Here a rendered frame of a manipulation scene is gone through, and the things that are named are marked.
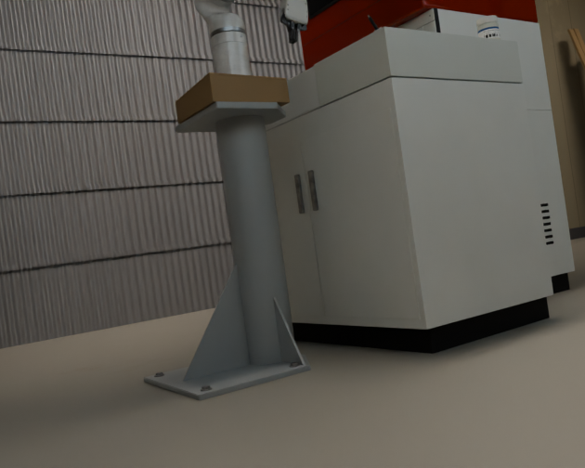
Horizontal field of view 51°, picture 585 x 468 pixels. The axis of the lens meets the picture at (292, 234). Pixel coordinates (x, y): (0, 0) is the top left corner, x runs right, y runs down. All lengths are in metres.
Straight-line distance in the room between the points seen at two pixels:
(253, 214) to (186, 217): 2.48
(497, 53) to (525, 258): 0.69
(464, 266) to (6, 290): 2.87
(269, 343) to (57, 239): 2.40
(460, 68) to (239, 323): 1.07
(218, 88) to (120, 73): 2.62
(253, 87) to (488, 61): 0.80
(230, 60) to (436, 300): 0.98
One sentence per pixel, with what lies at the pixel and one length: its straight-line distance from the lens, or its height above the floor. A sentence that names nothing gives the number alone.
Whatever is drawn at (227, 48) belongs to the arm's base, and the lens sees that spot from 2.07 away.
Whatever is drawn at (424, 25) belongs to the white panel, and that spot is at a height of 1.17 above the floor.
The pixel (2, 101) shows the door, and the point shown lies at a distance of 4.23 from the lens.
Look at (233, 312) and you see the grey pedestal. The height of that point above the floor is 0.19.
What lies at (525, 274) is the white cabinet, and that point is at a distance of 2.19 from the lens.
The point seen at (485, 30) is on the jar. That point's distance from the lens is 2.33.
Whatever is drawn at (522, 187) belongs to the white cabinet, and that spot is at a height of 0.46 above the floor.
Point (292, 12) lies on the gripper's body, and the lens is 2.35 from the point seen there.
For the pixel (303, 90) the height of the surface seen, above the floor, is 0.90.
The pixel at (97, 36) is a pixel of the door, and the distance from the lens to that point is 4.50.
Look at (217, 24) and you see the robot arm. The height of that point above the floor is 1.11.
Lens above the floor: 0.38
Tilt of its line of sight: 1 degrees up
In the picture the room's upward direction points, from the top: 8 degrees counter-clockwise
